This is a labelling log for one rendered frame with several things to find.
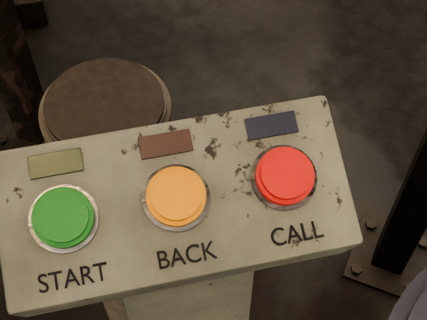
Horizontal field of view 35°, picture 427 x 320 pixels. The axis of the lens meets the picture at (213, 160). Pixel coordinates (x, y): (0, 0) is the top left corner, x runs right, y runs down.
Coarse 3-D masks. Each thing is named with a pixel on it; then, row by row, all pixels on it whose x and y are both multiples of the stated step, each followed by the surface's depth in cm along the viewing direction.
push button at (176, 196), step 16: (160, 176) 44; (176, 176) 44; (192, 176) 45; (160, 192) 44; (176, 192) 44; (192, 192) 44; (160, 208) 44; (176, 208) 44; (192, 208) 44; (176, 224) 44
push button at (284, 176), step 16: (272, 160) 45; (288, 160) 45; (304, 160) 45; (256, 176) 45; (272, 176) 45; (288, 176) 45; (304, 176) 45; (272, 192) 45; (288, 192) 45; (304, 192) 45
